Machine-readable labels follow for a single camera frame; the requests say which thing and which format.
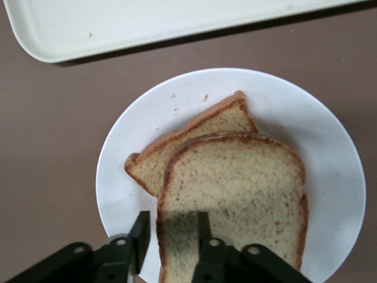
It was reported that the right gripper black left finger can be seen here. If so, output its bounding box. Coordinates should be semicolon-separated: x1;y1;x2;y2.
94;210;151;283

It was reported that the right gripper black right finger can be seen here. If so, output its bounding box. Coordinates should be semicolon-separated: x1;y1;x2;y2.
191;210;245;283

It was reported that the large brown bread slice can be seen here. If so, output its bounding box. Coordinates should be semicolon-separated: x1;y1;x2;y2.
157;131;309;283

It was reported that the small brown bread slice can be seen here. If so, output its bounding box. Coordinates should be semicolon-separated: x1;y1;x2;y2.
123;90;260;198

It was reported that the white round plate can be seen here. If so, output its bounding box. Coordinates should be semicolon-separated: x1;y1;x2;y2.
95;68;368;283

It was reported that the cream bear print tray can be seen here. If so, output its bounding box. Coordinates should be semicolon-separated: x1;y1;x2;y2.
4;0;363;64

